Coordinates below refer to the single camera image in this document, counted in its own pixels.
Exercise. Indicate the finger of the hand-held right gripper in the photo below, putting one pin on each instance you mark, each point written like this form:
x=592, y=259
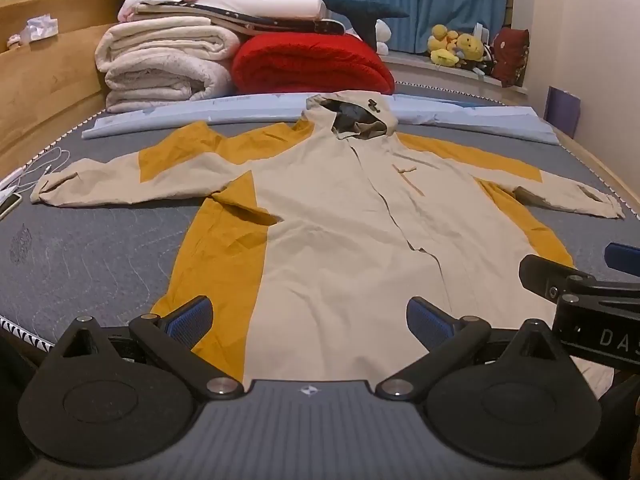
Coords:
x=545, y=272
x=622, y=256

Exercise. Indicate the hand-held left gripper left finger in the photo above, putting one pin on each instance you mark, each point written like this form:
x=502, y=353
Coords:
x=192, y=320

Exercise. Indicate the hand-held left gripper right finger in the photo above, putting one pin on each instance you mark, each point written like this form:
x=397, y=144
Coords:
x=426, y=322

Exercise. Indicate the beige and mustard hooded jacket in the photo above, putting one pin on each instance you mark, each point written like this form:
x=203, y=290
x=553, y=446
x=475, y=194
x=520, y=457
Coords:
x=340, y=260

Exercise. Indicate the grey quilted mattress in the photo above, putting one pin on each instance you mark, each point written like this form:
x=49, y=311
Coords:
x=100, y=260

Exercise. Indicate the purple box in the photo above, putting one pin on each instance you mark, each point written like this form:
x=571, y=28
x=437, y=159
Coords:
x=562, y=110

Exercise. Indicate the light blue folded sheet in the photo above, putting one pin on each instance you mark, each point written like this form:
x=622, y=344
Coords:
x=250, y=107

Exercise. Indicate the dark red bag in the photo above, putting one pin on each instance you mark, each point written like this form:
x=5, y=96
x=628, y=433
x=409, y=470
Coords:
x=510, y=55

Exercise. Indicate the red folded blanket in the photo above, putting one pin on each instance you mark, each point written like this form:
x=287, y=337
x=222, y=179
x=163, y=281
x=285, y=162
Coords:
x=310, y=65

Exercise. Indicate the cream folded blanket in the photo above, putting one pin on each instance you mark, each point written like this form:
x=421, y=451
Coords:
x=165, y=37

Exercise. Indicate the white plush toy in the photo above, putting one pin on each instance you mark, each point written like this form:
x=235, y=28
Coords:
x=382, y=35

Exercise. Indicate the white pillow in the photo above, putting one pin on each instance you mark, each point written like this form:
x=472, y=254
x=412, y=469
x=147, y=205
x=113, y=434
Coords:
x=260, y=5

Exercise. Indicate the white tissue pack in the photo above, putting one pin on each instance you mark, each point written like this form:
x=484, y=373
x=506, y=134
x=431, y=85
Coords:
x=40, y=27

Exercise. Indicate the wooden bed frame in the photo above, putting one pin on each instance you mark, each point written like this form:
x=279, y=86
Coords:
x=50, y=85

